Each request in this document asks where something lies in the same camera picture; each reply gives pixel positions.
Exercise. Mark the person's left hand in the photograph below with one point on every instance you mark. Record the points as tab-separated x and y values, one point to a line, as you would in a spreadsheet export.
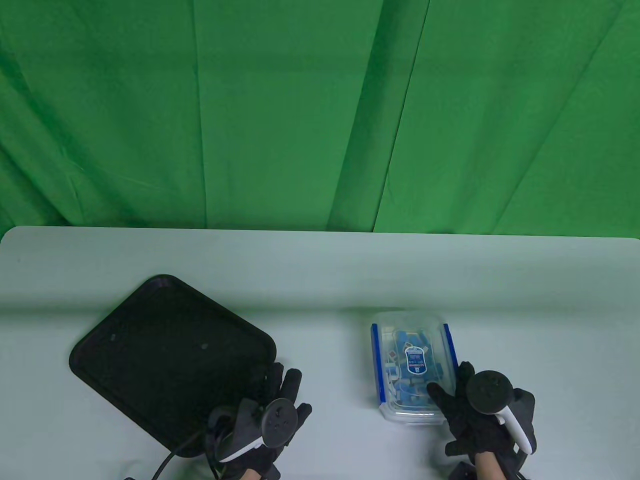
291	387

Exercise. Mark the person's right hand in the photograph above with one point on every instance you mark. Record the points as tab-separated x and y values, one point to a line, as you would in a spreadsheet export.
465	430

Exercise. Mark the clear box with blue clips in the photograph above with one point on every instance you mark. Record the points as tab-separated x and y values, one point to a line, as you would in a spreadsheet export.
410	417

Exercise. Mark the pile of blue mahjong tiles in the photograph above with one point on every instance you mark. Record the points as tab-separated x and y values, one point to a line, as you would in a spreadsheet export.
400	385

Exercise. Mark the clear plastic lid with label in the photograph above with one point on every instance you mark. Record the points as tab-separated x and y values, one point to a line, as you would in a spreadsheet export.
414	361

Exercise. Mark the black plastic tray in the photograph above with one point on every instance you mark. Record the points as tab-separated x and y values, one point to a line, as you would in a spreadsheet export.
165	350

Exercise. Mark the person's right forearm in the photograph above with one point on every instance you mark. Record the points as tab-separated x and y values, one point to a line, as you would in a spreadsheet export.
489	467

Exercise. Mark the person's left forearm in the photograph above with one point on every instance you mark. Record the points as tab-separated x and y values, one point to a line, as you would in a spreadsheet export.
257	475

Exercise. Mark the black left hand controller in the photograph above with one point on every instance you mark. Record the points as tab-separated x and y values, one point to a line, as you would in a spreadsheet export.
279	422

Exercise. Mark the black hand controller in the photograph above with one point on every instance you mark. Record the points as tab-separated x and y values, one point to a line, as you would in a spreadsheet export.
490	392
279	422

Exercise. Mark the black right hand controller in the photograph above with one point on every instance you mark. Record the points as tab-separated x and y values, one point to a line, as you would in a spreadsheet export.
490	392

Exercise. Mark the green backdrop cloth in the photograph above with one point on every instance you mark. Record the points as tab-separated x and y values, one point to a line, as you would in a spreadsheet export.
300	100

